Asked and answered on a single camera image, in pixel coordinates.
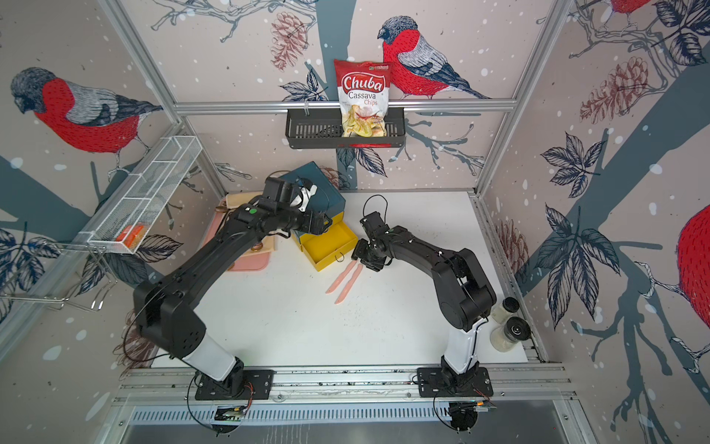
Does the teal drawer cabinet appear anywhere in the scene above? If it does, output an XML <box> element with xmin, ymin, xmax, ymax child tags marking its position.
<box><xmin>280</xmin><ymin>162</ymin><xmax>346</xmax><ymax>218</ymax></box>

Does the yellow bottom drawer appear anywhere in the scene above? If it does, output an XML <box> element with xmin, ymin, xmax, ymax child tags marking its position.
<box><xmin>300</xmin><ymin>221</ymin><xmax>359</xmax><ymax>272</ymax></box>

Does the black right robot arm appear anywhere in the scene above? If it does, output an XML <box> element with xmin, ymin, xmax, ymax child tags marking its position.
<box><xmin>352</xmin><ymin>212</ymin><xmax>497</xmax><ymax>392</ymax></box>

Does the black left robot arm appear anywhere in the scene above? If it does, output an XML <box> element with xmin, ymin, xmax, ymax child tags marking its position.
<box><xmin>133</xmin><ymin>177</ymin><xmax>333</xmax><ymax>396</ymax></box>

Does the pink fruit knife left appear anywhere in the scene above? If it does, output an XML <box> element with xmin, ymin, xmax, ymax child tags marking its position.
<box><xmin>325</xmin><ymin>260</ymin><xmax>358</xmax><ymax>294</ymax></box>

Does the pink fruit knife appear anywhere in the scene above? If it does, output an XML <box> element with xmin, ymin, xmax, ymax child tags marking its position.
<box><xmin>325</xmin><ymin>260</ymin><xmax>358</xmax><ymax>294</ymax></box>
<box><xmin>335</xmin><ymin>263</ymin><xmax>364</xmax><ymax>305</ymax></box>

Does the pink fruit knife right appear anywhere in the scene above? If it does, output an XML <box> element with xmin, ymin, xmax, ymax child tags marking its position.
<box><xmin>335</xmin><ymin>263</ymin><xmax>364</xmax><ymax>305</ymax></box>

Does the pink tray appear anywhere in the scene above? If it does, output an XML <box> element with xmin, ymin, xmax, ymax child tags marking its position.
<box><xmin>202</xmin><ymin>212</ymin><xmax>277</xmax><ymax>272</ymax></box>

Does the Chuba cassava chips bag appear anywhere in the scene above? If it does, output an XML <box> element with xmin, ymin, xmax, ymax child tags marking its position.
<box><xmin>334</xmin><ymin>60</ymin><xmax>391</xmax><ymax>138</ymax></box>

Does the orange item in shelf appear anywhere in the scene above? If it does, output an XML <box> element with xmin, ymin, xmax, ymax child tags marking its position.
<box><xmin>116</xmin><ymin>224</ymin><xmax>147</xmax><ymax>250</ymax></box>

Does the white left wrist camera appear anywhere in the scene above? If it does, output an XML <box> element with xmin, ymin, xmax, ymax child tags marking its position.
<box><xmin>290</xmin><ymin>182</ymin><xmax>318</xmax><ymax>213</ymax></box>

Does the black wire wall basket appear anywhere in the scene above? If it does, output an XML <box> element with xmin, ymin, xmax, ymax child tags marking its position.
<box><xmin>286</xmin><ymin>107</ymin><xmax>406</xmax><ymax>149</ymax></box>

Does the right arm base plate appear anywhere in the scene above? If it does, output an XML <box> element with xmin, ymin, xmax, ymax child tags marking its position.
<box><xmin>415</xmin><ymin>367</ymin><xmax>494</xmax><ymax>398</ymax></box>

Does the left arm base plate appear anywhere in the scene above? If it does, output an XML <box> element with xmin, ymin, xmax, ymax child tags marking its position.
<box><xmin>195</xmin><ymin>369</ymin><xmax>275</xmax><ymax>401</ymax></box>

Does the wire hook rack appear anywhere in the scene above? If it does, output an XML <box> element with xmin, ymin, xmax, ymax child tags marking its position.
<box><xmin>1</xmin><ymin>239</ymin><xmax>118</xmax><ymax>312</ymax></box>

